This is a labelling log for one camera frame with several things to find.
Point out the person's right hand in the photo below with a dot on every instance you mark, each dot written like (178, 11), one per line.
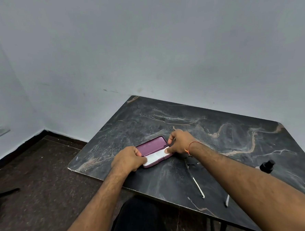
(181, 143)

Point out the person's left hand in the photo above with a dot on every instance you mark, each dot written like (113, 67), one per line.
(128, 159)

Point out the maroon glasses case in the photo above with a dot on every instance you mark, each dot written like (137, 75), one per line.
(154, 146)

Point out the white cleaning cloth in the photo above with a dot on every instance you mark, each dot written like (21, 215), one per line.
(155, 158)

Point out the clear spray bottle black cap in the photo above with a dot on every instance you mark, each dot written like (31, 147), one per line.
(267, 166)

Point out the person's right forearm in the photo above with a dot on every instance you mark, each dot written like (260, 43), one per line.
(249, 185)

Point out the person's left forearm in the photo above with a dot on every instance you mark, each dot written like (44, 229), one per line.
(94, 213)

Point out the person's black trousers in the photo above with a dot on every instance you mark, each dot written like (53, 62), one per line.
(138, 220)

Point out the black skirting board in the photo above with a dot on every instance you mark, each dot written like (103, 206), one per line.
(20, 148)

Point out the black chair base leg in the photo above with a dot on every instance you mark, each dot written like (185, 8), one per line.
(2, 194)

